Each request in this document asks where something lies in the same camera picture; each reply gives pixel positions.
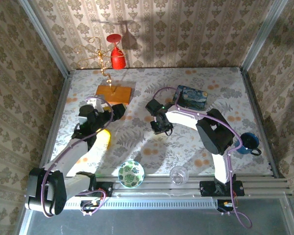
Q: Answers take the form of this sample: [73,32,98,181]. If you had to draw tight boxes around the starry night painted tin box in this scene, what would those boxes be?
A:
[172,85,209,111]

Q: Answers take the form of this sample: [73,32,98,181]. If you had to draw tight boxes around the yellow plastic object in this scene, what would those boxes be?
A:
[97,129,111,150]

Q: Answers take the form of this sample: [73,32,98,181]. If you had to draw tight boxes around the floral patterned tablecloth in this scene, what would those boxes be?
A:
[47,68,272,176]

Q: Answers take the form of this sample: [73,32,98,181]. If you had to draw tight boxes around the clear drinking glass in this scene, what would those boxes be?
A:
[169,165,189,186]

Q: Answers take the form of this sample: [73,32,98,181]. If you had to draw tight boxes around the red wine glass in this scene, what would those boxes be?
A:
[106,33,126,71]

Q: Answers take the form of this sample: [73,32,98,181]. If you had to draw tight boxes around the green leaf pattern bowl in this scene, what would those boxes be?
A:
[118,161,145,188]

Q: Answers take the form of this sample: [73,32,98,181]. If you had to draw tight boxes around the blue mug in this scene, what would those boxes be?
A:
[234,132,262,156]

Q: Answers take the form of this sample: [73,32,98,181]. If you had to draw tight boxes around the black controller board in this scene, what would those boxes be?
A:
[217,199,237,213]
[80,199,101,213]

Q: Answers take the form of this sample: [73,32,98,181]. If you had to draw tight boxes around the grey metal panel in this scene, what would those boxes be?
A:
[19,193,294,235]

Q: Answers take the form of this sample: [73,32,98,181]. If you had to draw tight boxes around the gold wire stand wooden base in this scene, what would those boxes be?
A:
[74,36,133,106]

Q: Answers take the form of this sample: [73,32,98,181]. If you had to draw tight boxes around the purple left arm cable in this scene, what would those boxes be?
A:
[40,96,113,218]

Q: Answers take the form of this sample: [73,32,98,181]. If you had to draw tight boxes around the aluminium side frame rail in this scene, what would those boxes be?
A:
[36,70,73,179]
[240,67,285,178]

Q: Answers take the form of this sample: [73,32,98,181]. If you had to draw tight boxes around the aluminium front frame rail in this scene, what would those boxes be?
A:
[63,175,291,198]

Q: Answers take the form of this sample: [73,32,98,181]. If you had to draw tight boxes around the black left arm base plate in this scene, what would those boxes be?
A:
[75,171,113,198]

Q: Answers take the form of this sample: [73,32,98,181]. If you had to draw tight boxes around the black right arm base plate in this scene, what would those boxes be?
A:
[199,180,245,198]

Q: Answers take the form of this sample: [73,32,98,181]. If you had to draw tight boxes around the white slotted cable duct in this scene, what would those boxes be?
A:
[63,197,220,211]

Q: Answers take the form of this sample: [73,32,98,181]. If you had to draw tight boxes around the aluminium corner post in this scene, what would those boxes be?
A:
[19,0,70,78]
[241,0,289,71]

